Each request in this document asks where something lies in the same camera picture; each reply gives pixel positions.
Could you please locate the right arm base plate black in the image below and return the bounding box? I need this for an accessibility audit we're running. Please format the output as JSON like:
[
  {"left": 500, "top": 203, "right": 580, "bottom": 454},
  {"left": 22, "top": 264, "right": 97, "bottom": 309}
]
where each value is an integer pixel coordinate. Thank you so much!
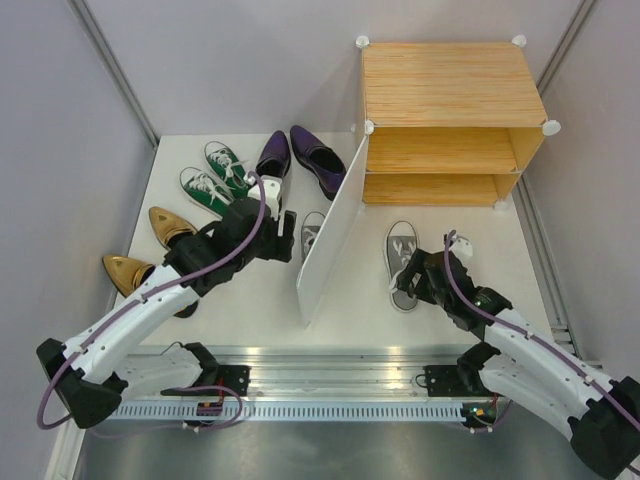
[{"left": 423, "top": 364, "right": 474, "bottom": 398}]

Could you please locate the white cabinet door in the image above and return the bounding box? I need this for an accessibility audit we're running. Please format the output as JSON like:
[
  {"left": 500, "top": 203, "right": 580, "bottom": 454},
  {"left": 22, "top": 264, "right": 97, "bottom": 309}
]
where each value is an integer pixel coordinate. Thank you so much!
[{"left": 296, "top": 135, "right": 369, "bottom": 327}]

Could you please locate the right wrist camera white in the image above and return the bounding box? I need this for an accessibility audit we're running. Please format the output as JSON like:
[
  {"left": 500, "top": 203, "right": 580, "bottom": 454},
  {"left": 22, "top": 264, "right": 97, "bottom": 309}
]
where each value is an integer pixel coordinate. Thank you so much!
[{"left": 444, "top": 230, "right": 474, "bottom": 260}]

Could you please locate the purple loafer right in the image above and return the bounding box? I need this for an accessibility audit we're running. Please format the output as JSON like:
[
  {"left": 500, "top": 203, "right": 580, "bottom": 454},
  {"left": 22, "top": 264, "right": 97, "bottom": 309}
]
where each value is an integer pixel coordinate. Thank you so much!
[{"left": 290, "top": 125, "right": 347, "bottom": 201}]

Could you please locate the wooden shoe cabinet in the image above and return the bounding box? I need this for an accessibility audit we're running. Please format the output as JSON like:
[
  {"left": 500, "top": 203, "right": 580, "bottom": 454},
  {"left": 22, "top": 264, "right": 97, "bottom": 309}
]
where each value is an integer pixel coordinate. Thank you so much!
[{"left": 356, "top": 35, "right": 561, "bottom": 206}]

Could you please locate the grey sneaker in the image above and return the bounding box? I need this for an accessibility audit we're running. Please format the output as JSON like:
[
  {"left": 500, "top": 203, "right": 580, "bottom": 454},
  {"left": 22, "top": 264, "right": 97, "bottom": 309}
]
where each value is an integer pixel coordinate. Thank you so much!
[
  {"left": 383, "top": 220, "right": 419, "bottom": 313},
  {"left": 300, "top": 211, "right": 325, "bottom": 261}
]

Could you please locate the purple loafer left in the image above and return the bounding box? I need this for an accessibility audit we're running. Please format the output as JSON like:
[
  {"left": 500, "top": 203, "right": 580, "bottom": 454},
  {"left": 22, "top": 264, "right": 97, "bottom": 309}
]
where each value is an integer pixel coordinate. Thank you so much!
[{"left": 255, "top": 130, "right": 291, "bottom": 180}]

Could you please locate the green sneaker upper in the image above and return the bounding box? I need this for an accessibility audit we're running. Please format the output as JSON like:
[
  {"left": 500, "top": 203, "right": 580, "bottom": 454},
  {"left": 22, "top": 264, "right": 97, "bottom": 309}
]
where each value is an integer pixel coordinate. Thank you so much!
[{"left": 204, "top": 141, "right": 251, "bottom": 198}]

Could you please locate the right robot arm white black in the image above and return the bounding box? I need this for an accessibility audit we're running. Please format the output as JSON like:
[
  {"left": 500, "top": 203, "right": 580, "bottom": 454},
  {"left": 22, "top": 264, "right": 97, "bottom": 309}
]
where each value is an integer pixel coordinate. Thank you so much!
[{"left": 392, "top": 249, "right": 639, "bottom": 479}]

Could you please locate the green sneaker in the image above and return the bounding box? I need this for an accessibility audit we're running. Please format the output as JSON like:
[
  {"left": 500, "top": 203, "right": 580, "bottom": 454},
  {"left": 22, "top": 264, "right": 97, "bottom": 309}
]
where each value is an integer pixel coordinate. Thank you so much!
[
  {"left": 204, "top": 141, "right": 251, "bottom": 198},
  {"left": 179, "top": 167, "right": 235, "bottom": 218}
]

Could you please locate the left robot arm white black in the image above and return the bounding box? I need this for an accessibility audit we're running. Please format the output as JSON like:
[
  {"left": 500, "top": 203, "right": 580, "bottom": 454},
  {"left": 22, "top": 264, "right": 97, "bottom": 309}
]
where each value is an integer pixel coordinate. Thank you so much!
[{"left": 36, "top": 198, "right": 296, "bottom": 429}]

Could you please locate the white slotted cable duct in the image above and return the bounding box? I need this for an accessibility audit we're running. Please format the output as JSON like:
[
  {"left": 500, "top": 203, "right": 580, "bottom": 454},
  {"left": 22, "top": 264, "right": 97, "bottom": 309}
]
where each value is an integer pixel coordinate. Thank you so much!
[{"left": 109, "top": 399, "right": 465, "bottom": 423}]

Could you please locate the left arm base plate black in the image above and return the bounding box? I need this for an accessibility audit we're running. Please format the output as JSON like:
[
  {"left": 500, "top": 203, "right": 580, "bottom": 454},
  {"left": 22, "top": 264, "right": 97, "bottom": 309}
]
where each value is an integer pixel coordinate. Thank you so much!
[{"left": 160, "top": 365, "right": 251, "bottom": 397}]

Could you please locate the purple loafer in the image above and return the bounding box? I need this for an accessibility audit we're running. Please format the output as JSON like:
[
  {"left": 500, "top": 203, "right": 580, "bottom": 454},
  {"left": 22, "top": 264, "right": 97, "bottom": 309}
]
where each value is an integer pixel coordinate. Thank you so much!
[
  {"left": 255, "top": 130, "right": 291, "bottom": 180},
  {"left": 290, "top": 125, "right": 347, "bottom": 201}
]

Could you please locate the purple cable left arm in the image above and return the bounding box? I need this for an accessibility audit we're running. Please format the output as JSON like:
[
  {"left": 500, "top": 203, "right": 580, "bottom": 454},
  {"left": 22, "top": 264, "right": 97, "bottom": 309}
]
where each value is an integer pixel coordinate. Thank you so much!
[{"left": 37, "top": 172, "right": 266, "bottom": 431}]

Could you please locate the green sneaker lower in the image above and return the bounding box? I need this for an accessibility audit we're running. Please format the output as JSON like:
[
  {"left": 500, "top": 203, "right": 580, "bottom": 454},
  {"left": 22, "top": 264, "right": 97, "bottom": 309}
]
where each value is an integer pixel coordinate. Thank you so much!
[{"left": 179, "top": 167, "right": 235, "bottom": 218}]

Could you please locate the aluminium mounting rail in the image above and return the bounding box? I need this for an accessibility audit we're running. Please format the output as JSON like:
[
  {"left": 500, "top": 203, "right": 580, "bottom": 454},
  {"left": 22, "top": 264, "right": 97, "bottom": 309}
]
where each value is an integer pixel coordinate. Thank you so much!
[{"left": 69, "top": 344, "right": 609, "bottom": 401}]

